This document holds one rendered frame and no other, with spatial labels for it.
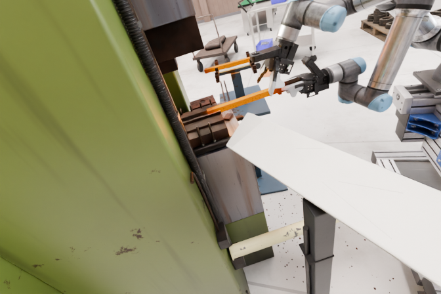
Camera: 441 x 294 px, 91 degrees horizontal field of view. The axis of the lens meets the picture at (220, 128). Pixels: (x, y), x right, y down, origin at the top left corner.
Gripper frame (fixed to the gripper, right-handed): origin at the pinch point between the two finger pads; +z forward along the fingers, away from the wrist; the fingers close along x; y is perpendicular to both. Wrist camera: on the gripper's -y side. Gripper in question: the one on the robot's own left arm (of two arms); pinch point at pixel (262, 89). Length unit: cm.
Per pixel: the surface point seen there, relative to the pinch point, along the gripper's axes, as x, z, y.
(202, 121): -4.7, 16.0, -22.1
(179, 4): -17.6, -21.8, -37.7
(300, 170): -58, -7, -19
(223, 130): -12.6, 14.2, -15.5
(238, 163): -16.1, 26.1, -6.7
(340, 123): 80, 42, 134
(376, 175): -64, -12, -15
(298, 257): -21, 89, 50
